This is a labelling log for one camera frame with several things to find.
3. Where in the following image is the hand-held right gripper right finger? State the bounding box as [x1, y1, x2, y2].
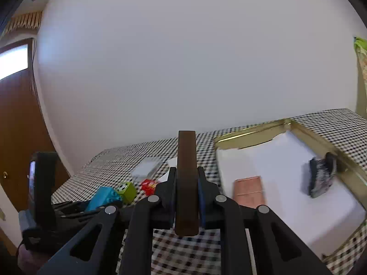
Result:
[197, 166, 333, 275]

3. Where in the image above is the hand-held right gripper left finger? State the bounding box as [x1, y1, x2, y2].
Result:
[37, 166, 177, 275]

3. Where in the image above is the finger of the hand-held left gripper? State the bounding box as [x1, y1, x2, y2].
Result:
[59, 210, 105, 222]
[52, 201, 94, 210]

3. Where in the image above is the red toy brick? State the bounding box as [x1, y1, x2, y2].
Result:
[141, 179, 158, 196]

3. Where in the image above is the blue toy brick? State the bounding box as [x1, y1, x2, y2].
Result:
[85, 187, 124, 211]

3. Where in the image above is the brown wooden block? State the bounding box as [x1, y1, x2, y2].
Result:
[175, 130, 200, 237]

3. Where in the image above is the white cardboard box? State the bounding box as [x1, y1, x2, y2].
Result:
[157, 158, 178, 183]

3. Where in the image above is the gold metal tray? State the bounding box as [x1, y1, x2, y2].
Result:
[214, 118, 367, 260]

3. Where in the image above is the green toy brick with eyes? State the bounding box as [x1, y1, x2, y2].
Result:
[116, 182, 136, 205]

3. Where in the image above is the clear plastic box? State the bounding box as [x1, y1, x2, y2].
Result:
[130, 157, 164, 179]

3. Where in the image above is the copper coloured block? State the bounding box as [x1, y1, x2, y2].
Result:
[233, 176, 266, 207]

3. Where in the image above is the brown wooden door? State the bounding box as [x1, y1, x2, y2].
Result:
[0, 67, 71, 255]

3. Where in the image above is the white paper liner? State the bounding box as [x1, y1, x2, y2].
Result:
[216, 130, 367, 254]

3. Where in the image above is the dark speckled block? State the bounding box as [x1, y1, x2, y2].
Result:
[308, 157, 334, 198]

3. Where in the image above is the transom window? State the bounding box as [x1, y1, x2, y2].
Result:
[0, 44, 31, 80]

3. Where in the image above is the checkered tablecloth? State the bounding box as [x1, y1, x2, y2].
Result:
[52, 108, 367, 275]

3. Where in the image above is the striped curtain valance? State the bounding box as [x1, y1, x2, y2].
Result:
[6, 11, 43, 32]

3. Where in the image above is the green printed cloth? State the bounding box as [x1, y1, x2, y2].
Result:
[353, 37, 367, 113]

